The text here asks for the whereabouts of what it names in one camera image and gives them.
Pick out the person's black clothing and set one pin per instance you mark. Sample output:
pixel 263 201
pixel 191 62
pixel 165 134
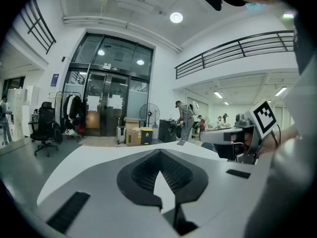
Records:
pixel 305 38

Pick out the black smartphone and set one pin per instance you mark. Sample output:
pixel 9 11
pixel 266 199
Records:
pixel 181 143

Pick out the black bin with yellow lid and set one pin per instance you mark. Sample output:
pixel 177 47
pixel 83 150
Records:
pixel 146 137

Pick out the person's right forearm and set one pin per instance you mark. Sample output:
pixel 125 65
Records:
pixel 284 139

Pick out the small cardboard box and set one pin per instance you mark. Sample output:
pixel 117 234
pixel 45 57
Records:
pixel 131 123

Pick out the round ceiling light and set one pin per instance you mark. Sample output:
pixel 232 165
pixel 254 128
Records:
pixel 176 17

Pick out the white paper notice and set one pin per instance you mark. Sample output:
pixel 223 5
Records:
pixel 92 103
pixel 115 101

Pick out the glass entrance door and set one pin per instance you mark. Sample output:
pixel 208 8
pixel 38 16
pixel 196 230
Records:
pixel 116 58

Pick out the black office chair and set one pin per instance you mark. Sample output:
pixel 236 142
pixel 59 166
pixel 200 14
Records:
pixel 45 118

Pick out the light blue face mask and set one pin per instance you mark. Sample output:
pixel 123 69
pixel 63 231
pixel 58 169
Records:
pixel 255 6

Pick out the blue wall poster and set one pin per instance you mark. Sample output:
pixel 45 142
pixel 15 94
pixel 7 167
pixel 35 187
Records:
pixel 55 80

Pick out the large cardboard box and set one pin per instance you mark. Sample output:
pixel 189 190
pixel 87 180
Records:
pixel 133 137

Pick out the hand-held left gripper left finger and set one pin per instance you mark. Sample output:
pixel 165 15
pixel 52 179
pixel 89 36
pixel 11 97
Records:
pixel 104 207

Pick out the silver suitcase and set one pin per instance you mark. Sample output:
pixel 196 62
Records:
pixel 121 134

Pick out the clothes rack with dark clothes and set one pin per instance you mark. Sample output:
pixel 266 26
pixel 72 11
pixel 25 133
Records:
pixel 74 108

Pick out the black standing fan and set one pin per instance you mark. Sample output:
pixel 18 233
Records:
pixel 149 113

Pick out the short black balcony railing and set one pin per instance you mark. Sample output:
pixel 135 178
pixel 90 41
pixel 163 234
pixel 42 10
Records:
pixel 47 25

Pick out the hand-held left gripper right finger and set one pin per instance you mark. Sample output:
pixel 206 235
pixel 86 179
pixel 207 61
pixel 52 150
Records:
pixel 223 195

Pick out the white storage cabinets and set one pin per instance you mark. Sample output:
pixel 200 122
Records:
pixel 17 103

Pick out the white ceiling air unit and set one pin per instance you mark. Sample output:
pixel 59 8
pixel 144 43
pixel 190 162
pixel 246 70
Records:
pixel 133 3

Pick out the black cabinet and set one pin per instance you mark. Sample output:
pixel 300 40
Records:
pixel 167 131

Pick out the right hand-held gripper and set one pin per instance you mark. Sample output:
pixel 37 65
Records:
pixel 266 119

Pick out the long black balcony railing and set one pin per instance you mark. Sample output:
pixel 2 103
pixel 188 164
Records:
pixel 239 46

